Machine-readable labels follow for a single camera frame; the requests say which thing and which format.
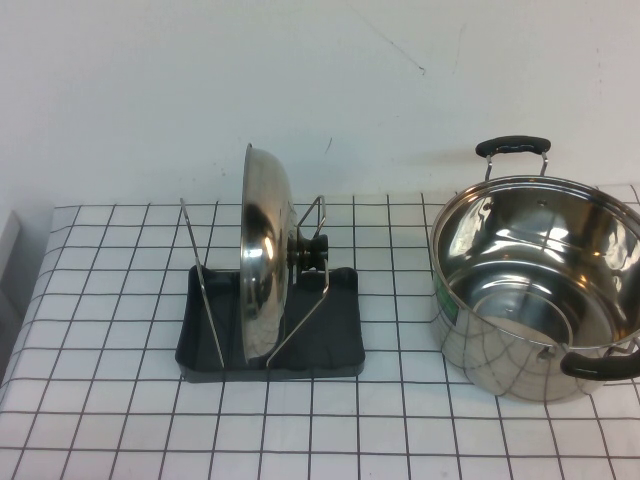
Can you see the stainless steel lid black knob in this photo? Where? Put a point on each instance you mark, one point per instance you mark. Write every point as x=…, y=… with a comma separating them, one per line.
x=265, y=260

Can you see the white black-grid tablecloth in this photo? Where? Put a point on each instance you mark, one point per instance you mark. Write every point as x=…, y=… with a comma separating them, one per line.
x=400, y=425

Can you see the white side board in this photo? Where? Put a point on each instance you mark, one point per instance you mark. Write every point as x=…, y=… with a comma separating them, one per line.
x=9, y=235

